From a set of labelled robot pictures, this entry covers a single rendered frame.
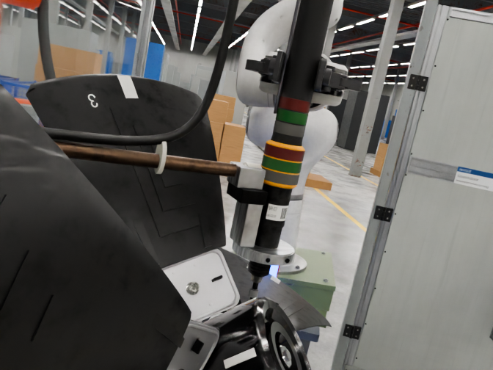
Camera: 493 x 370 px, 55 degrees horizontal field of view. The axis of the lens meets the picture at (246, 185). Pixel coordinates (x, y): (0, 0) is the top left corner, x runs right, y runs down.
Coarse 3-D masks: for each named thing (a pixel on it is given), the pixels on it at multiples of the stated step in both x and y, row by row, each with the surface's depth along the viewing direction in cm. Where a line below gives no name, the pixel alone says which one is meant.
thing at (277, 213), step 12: (276, 192) 50; (288, 192) 51; (276, 204) 51; (288, 204) 52; (264, 216) 51; (276, 216) 51; (264, 228) 51; (276, 228) 52; (264, 240) 52; (276, 240) 52; (252, 264) 53; (264, 264) 53; (264, 276) 53
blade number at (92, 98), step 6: (90, 90) 51; (96, 90) 52; (84, 96) 51; (90, 96) 51; (96, 96) 51; (84, 102) 50; (90, 102) 51; (96, 102) 51; (102, 102) 52; (90, 108) 50; (96, 108) 51; (102, 108) 51
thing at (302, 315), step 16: (224, 256) 78; (240, 272) 74; (240, 288) 68; (272, 288) 73; (288, 288) 79; (240, 304) 62; (288, 304) 68; (304, 304) 74; (304, 320) 65; (320, 320) 71
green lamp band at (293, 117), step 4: (280, 112) 50; (284, 112) 49; (288, 112) 49; (292, 112) 49; (296, 112) 49; (276, 116) 51; (280, 116) 50; (284, 116) 49; (288, 116) 49; (292, 116) 49; (296, 116) 49; (300, 116) 49; (304, 116) 49; (284, 120) 49; (288, 120) 49; (292, 120) 49; (296, 120) 49; (300, 120) 49; (304, 120) 50; (300, 124) 49; (304, 124) 50
